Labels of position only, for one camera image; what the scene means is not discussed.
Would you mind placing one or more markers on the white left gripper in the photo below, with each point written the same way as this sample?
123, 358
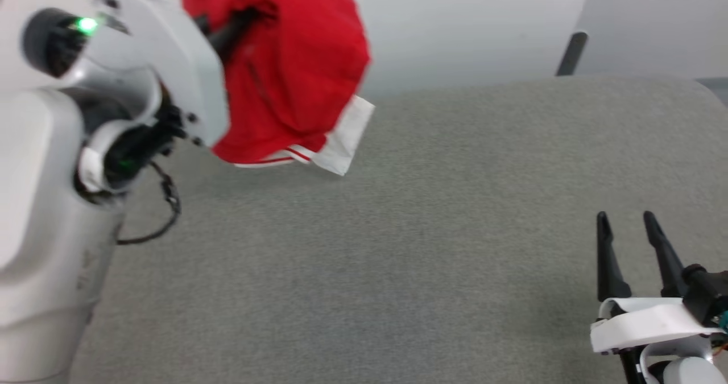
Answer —
176, 60

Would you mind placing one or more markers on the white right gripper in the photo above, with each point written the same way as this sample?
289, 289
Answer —
642, 324

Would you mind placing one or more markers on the red white basketball jersey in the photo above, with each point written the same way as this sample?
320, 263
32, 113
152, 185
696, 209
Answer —
296, 71

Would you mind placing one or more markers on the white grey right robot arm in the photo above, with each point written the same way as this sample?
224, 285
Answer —
691, 372

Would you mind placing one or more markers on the dark grey metal pole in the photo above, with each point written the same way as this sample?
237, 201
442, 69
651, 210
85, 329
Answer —
571, 54

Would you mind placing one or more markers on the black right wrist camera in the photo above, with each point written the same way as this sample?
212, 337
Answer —
705, 293

